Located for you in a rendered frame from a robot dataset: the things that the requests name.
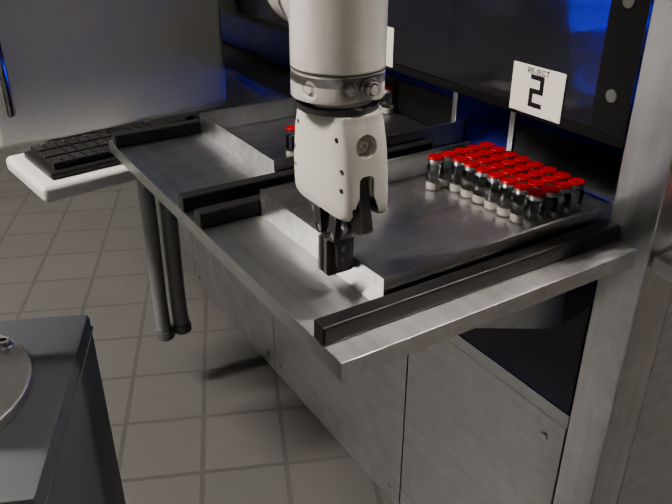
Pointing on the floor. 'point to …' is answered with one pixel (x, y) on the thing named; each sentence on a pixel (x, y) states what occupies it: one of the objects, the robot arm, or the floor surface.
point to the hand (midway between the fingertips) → (335, 252)
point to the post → (626, 291)
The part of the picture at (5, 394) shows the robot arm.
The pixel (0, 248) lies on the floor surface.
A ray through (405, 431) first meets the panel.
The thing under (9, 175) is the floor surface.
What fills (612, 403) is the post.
